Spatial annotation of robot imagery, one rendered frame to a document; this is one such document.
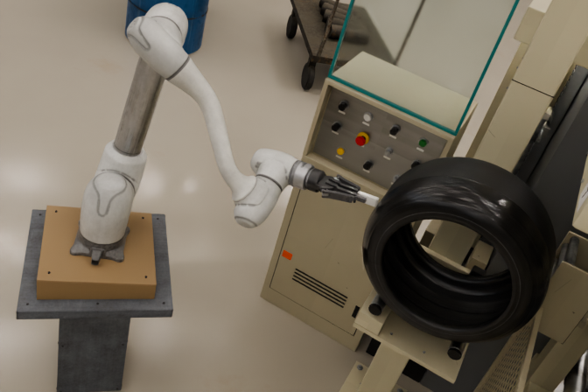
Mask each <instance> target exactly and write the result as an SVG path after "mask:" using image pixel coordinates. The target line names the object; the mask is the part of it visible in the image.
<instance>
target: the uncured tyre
mask: <svg viewBox="0 0 588 392"><path fill-rule="evenodd" d="M422 220H442V221H451V222H454V223H458V224H459V225H462V226H465V227H467V228H470V229H471V230H473V231H475V232H476V233H478V234H479V235H481V236H483V237H484V238H485V239H487V240H488V241H489V242H490V243H491V244H492V245H493V246H494V247H495V248H496V249H497V250H498V251H499V253H500V254H501V256H502V257H503V259H504V261H505V262H506V264H507V267H508V269H506V270H504V271H502V272H500V273H497V274H493V275H488V276H471V275H466V274H462V273H458V272H456V271H454V270H451V269H448V268H446V267H445V266H443V265H441V264H440V263H438V262H437V261H435V260H434V259H433V258H432V257H430V256H429V255H428V254H427V253H426V252H425V250H424V249H423V248H422V246H421V245H420V243H419V242H418V240H417V238H416V236H415V233H414V231H413V227H412V223H411V222H414V221H422ZM556 250H557V244H556V236H555V232H554V228H553V225H552V222H551V220H550V216H549V214H548V212H547V210H546V208H545V206H544V205H543V203H542V202H541V200H540V199H539V198H538V196H537V195H536V194H535V193H534V191H533V190H532V189H531V188H530V187H529V186H528V185H527V184H525V183H524V182H523V181H522V180H521V179H519V178H518V177H516V176H515V175H514V174H513V173H511V172H510V171H507V170H505V169H503V168H501V167H499V166H498V165H496V164H491V163H489V162H487V161H483V160H479V159H476V158H470V157H441V158H437V159H433V160H430V161H427V162H424V163H422V164H419V165H417V166H415V167H413V168H411V169H410V170H408V171H406V172H405V173H404V174H403V175H402V176H400V177H399V178H398V179H397V180H396V181H395V183H394V184H393V185H392V186H391V187H390V188H389V189H388V191H387V192H386V194H385V195H384V196H383V198H382V199H381V201H380V202H379V203H378V205H377V206H376V207H375V209H374V211H373V212H372V213H371V215H370V216H369V218H368V221H367V225H366V228H365V232H364V236H363V243H362V252H363V262H364V265H365V269H366V272H367V275H368V278H369V280H370V282H371V284H372V285H373V287H374V289H375V291H376V292H377V294H378V295H379V296H380V298H381V299H382V300H383V302H384V303H385V304H386V305H387V306H388V307H389V308H390V309H391V310H392V311H393V312H394V313H395V314H397V315H398V316H399V317H400V318H401V319H403V320H404V321H406V322H407V323H409V324H410V325H412V326H414V327H415V328H417V329H418V330H420V331H422V332H425V333H428V334H430V335H432V336H435V337H438V338H441V339H444V340H451V341H457V342H464V343H482V342H489V341H494V340H499V339H502V338H505V337H507V336H509V335H511V334H513V333H515V332H517V331H519V330H520V329H521V328H523V327H524V326H525V325H526V324H527V323H528V322H529V321H530V320H531V319H532V318H533V317H534V316H535V315H536V313H537V312H538V311H539V309H540V308H541V306H542V304H543V301H544V299H545V297H546V294H547V291H548V288H549V283H550V277H551V273H552V270H553V265H554V261H555V258H556Z"/></svg>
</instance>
